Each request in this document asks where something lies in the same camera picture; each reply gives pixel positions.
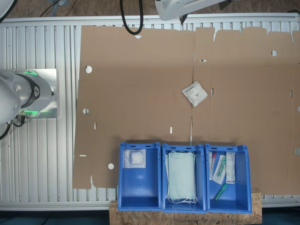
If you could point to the white printed cotton packet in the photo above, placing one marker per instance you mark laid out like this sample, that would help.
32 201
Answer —
194 93

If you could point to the clear cotton packet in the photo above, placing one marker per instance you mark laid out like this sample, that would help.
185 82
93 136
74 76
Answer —
134 159

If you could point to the blue bin with cotton packet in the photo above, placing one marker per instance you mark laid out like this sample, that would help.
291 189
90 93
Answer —
140 187

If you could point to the brown cardboard sheet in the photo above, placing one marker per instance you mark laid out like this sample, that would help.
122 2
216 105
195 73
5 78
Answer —
253 105
140 93

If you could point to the red tipped clear packet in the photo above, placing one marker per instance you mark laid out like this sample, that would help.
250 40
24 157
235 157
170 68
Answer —
211 164

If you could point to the packed green syringe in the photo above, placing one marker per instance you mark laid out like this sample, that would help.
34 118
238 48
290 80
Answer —
219 168

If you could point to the white face mask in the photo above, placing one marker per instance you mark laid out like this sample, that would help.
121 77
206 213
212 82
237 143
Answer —
167 173
181 173

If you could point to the long white printed packet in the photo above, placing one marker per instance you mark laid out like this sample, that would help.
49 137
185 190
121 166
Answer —
230 168

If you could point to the blue bin with masks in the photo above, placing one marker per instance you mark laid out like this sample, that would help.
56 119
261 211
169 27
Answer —
201 175

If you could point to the loose green syringe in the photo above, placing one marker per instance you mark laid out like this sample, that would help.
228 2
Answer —
220 192

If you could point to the blue bin with syringes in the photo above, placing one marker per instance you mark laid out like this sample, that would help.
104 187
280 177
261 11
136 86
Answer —
236 194

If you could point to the chipboard wood block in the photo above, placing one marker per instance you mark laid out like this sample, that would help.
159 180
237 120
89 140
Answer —
140 218

